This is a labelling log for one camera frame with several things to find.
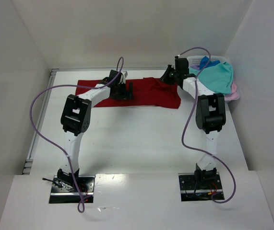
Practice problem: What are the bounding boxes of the red t shirt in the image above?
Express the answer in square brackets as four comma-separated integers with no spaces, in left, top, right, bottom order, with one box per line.
[75,77,181,109]

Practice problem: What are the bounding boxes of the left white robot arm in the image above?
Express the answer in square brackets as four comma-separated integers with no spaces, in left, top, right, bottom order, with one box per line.
[57,70,133,191]

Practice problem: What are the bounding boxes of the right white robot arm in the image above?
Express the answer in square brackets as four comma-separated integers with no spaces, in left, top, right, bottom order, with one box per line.
[160,56,226,189]

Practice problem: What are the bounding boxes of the lilac t shirt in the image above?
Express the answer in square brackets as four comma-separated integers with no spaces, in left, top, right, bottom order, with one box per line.
[190,64,200,71]

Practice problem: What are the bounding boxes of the blue t shirt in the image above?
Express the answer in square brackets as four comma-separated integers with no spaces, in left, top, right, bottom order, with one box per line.
[199,56,220,70]

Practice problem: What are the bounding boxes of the teal t shirt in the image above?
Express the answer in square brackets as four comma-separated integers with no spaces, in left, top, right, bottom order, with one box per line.
[198,62,233,94]

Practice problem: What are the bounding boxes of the pink t shirt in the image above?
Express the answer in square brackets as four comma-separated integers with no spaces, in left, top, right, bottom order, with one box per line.
[224,82,240,102]

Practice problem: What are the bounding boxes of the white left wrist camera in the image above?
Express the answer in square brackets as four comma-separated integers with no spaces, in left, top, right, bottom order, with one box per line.
[119,71,128,84]

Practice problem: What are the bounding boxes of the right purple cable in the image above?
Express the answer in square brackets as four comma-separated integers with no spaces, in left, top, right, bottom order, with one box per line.
[177,46,237,204]

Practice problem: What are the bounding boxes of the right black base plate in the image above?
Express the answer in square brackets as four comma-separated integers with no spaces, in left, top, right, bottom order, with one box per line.
[179,173,225,202]

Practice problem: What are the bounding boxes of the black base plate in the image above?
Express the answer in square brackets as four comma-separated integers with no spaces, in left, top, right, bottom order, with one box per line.
[48,175,95,204]
[179,173,225,202]

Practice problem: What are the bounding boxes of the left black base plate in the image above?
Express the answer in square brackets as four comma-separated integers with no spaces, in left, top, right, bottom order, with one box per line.
[48,175,95,204]

